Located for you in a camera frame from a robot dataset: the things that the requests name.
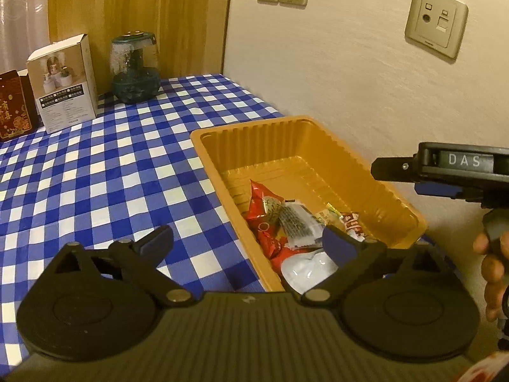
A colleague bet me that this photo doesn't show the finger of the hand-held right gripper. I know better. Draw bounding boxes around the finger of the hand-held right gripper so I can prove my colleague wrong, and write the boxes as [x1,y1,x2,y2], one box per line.
[414,181,485,202]
[371,157,418,184]

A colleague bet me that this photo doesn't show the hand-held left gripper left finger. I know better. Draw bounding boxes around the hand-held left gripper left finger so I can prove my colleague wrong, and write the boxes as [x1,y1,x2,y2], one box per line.
[40,225,205,309]

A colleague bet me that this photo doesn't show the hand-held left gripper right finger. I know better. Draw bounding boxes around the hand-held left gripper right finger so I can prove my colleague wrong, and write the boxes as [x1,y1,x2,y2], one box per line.
[300,225,464,307]

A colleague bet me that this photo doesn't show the dark red snack packet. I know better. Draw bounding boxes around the dark red snack packet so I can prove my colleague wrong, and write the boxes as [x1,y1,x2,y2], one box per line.
[340,212,364,241]

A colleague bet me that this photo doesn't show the yellow green candy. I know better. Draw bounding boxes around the yellow green candy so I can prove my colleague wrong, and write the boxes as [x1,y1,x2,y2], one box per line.
[316,203,343,227]

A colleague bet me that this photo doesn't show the white clear snack packet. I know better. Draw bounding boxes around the white clear snack packet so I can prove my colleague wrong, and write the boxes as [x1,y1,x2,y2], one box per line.
[280,249,338,293]

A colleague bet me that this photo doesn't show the grey silver snack packet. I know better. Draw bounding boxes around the grey silver snack packet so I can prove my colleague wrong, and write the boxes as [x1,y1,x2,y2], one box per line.
[278,201,324,247]

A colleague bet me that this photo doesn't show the red picture snack packet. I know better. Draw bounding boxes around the red picture snack packet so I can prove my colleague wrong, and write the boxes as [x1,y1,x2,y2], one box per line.
[258,233,299,271]

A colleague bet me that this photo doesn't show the orange plastic tray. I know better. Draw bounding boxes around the orange plastic tray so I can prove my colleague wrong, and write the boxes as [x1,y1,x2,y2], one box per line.
[190,115,428,293]

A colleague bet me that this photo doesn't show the red square snack packet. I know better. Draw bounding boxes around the red square snack packet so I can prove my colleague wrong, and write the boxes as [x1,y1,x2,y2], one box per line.
[244,180,279,239]

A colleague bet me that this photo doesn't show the person's right hand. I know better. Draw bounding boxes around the person's right hand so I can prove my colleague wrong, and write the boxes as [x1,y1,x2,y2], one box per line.
[472,231,509,323]

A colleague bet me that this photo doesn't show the blue white checkered tablecloth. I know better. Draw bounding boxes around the blue white checkered tablecloth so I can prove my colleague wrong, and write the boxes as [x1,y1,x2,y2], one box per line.
[0,74,458,367]

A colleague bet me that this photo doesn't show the dark green glass jar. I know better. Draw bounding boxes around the dark green glass jar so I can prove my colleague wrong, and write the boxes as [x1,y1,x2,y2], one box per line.
[110,32,162,105]

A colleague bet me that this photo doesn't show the white product box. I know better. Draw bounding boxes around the white product box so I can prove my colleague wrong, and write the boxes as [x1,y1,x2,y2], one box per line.
[26,34,98,134]

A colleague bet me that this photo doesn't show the red white object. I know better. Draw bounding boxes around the red white object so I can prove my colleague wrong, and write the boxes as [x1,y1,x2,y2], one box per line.
[457,352,509,382]

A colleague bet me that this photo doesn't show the red gold patterned box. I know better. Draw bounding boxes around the red gold patterned box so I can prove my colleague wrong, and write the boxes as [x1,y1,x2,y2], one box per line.
[0,69,40,140]

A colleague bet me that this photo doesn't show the wooden panel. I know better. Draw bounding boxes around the wooden panel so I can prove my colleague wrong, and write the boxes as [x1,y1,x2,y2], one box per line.
[48,0,235,88]

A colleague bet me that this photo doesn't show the pale sheer curtain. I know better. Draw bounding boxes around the pale sheer curtain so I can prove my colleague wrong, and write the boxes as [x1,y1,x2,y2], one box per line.
[0,0,50,74]

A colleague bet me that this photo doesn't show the large beige wall outlet plate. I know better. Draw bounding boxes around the large beige wall outlet plate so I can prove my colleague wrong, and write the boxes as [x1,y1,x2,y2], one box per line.
[405,0,469,60]

